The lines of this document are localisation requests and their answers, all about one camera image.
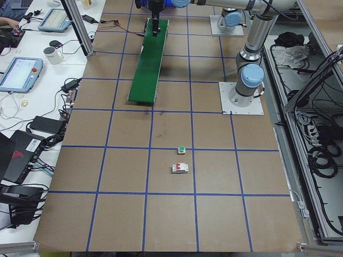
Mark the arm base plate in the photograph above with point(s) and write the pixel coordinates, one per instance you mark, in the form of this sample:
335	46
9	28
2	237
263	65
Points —
219	28
234	104

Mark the white red circuit breaker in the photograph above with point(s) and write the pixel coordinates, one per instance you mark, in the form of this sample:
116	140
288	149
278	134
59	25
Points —
180	168

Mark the aluminium frame post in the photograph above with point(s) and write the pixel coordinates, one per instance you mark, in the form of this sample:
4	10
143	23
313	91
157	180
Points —
79	28

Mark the black laptop red logo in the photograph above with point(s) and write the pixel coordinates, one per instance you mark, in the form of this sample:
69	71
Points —
17	152

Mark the green push button switch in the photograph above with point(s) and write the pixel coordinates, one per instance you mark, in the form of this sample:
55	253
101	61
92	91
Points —
181	150

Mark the teach pendant far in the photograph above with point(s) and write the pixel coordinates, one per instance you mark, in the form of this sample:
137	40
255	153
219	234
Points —
56	20

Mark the teach pendant near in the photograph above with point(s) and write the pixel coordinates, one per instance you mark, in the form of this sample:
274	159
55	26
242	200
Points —
21	74

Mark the teach pendant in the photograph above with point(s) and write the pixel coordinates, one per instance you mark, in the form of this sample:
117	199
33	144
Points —
56	20
21	74

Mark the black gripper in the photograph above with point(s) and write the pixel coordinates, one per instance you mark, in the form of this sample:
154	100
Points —
155	12

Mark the black power adapter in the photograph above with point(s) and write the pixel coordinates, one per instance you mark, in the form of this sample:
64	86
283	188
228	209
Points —
47	125

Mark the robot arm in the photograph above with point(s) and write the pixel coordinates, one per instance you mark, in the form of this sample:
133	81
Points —
266	13
232	17

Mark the green conveyor belt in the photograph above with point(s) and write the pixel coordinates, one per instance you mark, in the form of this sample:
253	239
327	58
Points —
145	81

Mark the white mug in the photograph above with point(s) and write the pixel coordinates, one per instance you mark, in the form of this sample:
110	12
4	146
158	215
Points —
53	55

